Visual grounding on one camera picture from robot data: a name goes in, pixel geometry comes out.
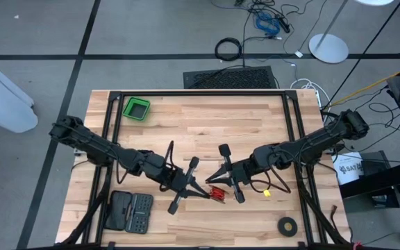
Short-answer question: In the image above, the black equipment table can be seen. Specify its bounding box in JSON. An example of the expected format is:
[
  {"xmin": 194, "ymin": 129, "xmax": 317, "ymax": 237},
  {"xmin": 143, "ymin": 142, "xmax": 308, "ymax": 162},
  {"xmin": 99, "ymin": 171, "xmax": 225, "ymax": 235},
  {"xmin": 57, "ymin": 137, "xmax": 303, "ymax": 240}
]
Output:
[{"xmin": 338, "ymin": 151, "xmax": 400, "ymax": 240}]

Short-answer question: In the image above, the black flat case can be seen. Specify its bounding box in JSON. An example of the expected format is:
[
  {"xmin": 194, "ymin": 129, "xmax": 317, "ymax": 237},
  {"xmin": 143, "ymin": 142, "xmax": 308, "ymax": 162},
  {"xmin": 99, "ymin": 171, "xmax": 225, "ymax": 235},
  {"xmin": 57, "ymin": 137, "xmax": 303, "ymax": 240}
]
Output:
[{"xmin": 104, "ymin": 190, "xmax": 133, "ymax": 231}]

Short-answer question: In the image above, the green square container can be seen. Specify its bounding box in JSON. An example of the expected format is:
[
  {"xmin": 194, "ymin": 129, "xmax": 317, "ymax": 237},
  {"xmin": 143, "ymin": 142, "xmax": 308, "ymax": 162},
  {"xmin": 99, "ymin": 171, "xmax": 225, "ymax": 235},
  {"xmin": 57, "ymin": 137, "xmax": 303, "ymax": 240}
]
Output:
[{"xmin": 122, "ymin": 97, "xmax": 151, "ymax": 122}]

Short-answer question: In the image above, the black tape roll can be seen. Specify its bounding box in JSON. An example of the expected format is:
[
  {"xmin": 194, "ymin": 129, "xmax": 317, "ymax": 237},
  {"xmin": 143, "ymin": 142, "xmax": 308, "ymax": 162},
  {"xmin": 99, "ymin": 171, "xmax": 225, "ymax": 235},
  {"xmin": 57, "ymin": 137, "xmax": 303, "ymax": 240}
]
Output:
[{"xmin": 277, "ymin": 217, "xmax": 299, "ymax": 238}]

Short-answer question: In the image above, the black coiled floor cable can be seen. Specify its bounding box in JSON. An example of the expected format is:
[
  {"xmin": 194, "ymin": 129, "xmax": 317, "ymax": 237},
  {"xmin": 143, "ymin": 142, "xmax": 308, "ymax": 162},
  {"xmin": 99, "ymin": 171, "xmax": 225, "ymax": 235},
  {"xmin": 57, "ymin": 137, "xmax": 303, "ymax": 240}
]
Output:
[{"xmin": 215, "ymin": 37, "xmax": 244, "ymax": 63}]

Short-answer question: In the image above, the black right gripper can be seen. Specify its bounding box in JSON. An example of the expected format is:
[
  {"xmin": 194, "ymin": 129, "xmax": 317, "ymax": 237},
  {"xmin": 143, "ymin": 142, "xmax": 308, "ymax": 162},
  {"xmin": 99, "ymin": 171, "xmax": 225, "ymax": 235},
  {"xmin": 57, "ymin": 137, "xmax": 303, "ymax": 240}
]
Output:
[{"xmin": 205, "ymin": 143, "xmax": 253, "ymax": 204}]

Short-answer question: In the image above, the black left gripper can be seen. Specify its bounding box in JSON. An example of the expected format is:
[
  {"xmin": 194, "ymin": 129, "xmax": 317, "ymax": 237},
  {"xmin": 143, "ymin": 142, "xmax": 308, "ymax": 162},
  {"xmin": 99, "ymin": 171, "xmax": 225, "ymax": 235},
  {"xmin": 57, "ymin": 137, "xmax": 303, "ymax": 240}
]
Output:
[{"xmin": 167, "ymin": 156, "xmax": 211, "ymax": 215}]

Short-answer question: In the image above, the white trash bin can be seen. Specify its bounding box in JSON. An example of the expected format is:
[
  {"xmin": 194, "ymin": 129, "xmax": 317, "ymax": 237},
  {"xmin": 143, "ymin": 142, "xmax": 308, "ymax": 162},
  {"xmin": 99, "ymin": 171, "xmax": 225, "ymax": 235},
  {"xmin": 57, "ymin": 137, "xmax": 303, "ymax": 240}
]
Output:
[{"xmin": 0, "ymin": 48, "xmax": 39, "ymax": 134}]

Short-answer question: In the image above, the white round lamp head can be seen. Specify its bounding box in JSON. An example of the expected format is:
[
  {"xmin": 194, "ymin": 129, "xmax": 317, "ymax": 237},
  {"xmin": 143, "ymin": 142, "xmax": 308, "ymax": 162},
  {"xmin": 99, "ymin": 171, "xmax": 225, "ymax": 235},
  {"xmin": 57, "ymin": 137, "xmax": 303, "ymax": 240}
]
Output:
[{"xmin": 354, "ymin": 0, "xmax": 395, "ymax": 7}]

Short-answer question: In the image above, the blue coiled floor cable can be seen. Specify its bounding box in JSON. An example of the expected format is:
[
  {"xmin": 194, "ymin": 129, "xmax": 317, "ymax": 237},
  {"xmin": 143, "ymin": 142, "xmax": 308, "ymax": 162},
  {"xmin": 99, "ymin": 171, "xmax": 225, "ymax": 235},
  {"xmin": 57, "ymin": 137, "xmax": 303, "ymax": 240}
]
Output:
[{"xmin": 254, "ymin": 11, "xmax": 281, "ymax": 37}]

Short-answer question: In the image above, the black cable with yellow tag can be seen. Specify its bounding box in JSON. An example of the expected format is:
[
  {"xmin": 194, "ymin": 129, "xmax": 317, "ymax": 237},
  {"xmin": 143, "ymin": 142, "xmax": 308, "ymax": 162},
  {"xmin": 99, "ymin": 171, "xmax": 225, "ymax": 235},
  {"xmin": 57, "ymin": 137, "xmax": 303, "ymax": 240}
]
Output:
[{"xmin": 250, "ymin": 166, "xmax": 291, "ymax": 198}]

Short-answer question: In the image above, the thin black diagonal pole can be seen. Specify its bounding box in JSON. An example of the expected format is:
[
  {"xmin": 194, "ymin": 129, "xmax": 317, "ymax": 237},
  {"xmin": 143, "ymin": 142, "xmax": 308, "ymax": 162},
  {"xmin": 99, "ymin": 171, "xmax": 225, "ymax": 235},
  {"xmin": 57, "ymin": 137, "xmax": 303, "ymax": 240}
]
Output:
[{"xmin": 321, "ymin": 0, "xmax": 400, "ymax": 109}]

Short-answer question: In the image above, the red cord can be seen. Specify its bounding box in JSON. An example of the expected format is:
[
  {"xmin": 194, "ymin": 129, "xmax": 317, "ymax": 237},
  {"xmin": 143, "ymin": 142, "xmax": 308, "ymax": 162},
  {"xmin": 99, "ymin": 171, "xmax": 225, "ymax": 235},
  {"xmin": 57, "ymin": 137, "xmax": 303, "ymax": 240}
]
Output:
[{"xmin": 209, "ymin": 186, "xmax": 227, "ymax": 202}]

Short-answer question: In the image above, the white power strip cable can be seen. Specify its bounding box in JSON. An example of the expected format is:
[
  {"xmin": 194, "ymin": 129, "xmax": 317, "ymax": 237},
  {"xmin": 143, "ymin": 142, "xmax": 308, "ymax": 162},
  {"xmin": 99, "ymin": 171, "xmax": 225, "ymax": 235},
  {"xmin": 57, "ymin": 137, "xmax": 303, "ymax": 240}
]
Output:
[{"xmin": 290, "ymin": 78, "xmax": 332, "ymax": 124}]

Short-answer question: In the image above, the yellow floor cable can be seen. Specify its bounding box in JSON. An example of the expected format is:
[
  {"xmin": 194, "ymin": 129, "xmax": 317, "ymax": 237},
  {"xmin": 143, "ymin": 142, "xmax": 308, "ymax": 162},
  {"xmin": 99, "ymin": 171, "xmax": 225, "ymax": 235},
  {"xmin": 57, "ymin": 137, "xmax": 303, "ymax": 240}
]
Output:
[{"xmin": 326, "ymin": 59, "xmax": 400, "ymax": 108}]

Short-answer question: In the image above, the black floor mat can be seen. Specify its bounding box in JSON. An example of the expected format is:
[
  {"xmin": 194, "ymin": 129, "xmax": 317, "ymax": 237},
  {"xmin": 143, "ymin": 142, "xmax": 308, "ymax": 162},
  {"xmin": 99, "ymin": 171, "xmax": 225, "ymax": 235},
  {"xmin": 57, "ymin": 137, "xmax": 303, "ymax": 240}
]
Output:
[{"xmin": 183, "ymin": 65, "xmax": 278, "ymax": 90}]

